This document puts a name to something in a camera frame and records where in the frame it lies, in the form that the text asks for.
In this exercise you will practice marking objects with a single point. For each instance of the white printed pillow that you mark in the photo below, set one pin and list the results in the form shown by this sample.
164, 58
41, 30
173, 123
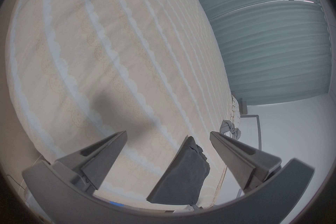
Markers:
235, 111

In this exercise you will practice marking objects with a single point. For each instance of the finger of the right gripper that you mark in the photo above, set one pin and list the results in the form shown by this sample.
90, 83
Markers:
197, 207

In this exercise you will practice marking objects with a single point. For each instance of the pile of clothes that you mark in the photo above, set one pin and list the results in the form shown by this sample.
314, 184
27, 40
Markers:
232, 130

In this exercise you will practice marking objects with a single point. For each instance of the bed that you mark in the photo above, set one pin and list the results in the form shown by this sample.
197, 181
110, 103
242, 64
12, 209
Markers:
118, 60

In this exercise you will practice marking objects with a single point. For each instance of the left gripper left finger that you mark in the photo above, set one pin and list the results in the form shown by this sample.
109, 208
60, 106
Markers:
101, 162

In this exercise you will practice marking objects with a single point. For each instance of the black T-shirt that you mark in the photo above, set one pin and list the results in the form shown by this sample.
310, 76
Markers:
183, 178

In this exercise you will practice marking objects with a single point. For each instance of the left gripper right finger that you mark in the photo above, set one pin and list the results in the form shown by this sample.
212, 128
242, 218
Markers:
241, 162

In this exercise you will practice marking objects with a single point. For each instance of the grey bedside table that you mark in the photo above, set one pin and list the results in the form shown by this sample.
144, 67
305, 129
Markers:
242, 106

